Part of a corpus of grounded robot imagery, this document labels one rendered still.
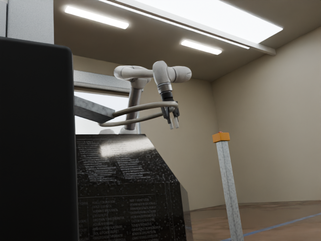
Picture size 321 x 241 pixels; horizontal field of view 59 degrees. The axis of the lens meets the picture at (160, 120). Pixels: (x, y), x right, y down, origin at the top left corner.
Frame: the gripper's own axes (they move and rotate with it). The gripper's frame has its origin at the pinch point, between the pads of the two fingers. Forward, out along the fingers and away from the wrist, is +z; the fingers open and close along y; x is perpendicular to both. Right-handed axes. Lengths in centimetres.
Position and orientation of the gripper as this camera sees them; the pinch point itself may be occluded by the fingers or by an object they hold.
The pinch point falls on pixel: (173, 123)
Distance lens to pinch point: 179.2
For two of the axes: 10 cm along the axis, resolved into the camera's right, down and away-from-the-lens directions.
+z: 2.4, 9.6, -1.2
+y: -8.4, 1.4, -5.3
